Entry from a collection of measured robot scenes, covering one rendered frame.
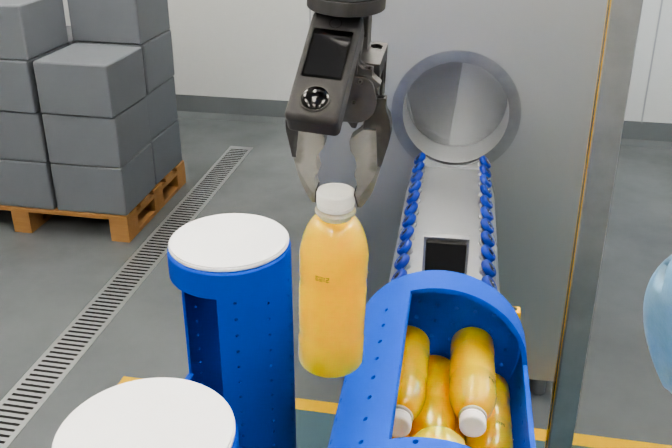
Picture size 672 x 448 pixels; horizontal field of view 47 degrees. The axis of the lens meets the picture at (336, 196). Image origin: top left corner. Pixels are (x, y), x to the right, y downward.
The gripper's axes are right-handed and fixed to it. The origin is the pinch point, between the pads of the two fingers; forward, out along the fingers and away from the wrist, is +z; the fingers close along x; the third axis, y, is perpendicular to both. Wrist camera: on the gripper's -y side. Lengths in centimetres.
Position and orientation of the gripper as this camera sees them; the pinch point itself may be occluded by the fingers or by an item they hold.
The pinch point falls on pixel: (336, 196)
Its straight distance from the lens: 77.9
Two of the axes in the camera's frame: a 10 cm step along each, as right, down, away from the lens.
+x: -9.8, -1.1, 1.4
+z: -0.3, 8.6, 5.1
